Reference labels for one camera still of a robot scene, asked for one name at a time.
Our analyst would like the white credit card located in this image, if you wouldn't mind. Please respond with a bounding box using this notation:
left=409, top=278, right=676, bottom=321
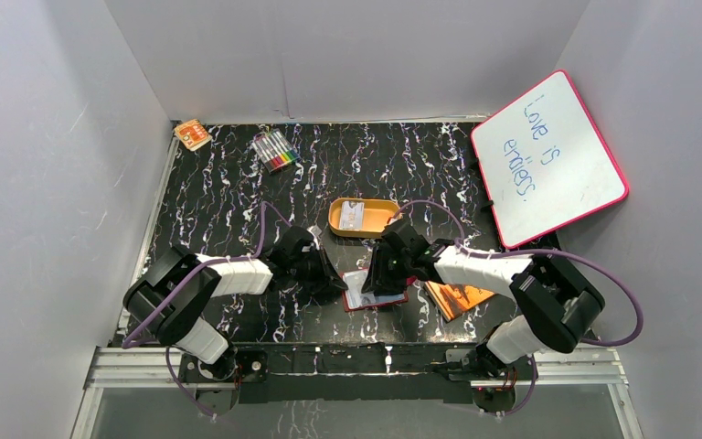
left=338, top=200, right=365, bottom=230

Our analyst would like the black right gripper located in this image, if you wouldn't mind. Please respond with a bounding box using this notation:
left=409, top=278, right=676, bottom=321
left=361, top=244, right=413, bottom=296

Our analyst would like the orange book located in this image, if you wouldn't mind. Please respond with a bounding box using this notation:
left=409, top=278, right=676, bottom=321
left=425, top=282, right=495, bottom=322

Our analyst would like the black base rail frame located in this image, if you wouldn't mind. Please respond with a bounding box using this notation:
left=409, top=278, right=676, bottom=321
left=84, top=342, right=631, bottom=419

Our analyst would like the orange oval tray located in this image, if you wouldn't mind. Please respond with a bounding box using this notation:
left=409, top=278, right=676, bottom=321
left=328, top=198, right=399, bottom=239

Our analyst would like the pink framed whiteboard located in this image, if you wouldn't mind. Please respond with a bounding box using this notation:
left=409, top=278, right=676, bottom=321
left=471, top=70, right=629, bottom=249

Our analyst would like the small orange card box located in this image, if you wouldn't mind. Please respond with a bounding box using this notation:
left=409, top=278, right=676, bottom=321
left=174, top=119, right=212, bottom=151

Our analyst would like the red leather card holder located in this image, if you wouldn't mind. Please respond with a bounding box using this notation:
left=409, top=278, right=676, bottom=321
left=343, top=289, right=409, bottom=312

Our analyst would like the pack of coloured markers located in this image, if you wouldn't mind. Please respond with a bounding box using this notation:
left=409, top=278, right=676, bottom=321
left=251, top=129, right=299, bottom=173

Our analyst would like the silver credit card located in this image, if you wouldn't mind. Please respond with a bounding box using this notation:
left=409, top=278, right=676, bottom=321
left=342, top=270, right=369, bottom=311

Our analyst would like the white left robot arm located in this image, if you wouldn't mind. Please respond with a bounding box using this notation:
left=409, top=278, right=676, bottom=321
left=123, top=226, right=346, bottom=380

